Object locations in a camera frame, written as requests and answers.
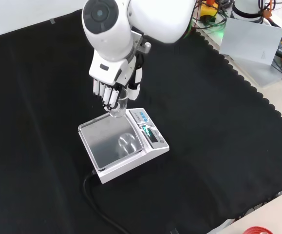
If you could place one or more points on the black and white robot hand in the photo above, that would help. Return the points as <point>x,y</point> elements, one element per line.
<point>106,69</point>

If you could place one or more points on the small clear glass beaker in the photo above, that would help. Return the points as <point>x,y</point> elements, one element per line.
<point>121,107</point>

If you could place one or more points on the white electronic balance steel pan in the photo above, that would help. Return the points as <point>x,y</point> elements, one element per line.
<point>111,139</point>

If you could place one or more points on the grey tape strip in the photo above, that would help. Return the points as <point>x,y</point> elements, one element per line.
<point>52,21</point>
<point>173,231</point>

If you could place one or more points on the black bench cloth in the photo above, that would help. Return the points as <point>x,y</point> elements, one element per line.
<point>204,122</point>

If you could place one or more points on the yellow stop button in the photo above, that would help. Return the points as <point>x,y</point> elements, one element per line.
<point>207,11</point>

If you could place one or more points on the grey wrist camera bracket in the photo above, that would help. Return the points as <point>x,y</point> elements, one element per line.
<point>144,47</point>

